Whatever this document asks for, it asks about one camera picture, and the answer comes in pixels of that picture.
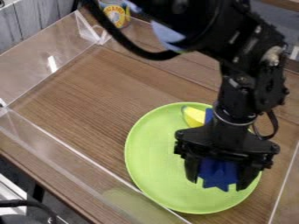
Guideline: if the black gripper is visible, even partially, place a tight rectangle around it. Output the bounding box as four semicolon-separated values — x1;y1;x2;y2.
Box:
173;122;280;191

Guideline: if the blue star-shaped block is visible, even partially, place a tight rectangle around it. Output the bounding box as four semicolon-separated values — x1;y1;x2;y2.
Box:
197;107;240;193

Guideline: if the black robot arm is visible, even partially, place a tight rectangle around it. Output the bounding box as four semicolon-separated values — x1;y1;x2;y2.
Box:
83;0;289;190

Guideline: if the green plate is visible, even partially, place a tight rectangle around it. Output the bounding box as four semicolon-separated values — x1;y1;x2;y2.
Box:
124;102;259;214

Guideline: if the yellow banana-shaped sponge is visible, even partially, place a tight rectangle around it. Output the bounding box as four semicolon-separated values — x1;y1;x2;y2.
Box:
181;106;205;128

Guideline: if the clear acrylic enclosure wall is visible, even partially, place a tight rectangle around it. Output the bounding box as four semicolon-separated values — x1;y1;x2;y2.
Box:
0;10;299;224

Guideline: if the black cable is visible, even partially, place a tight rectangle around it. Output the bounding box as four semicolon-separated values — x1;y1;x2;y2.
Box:
0;199;60;224

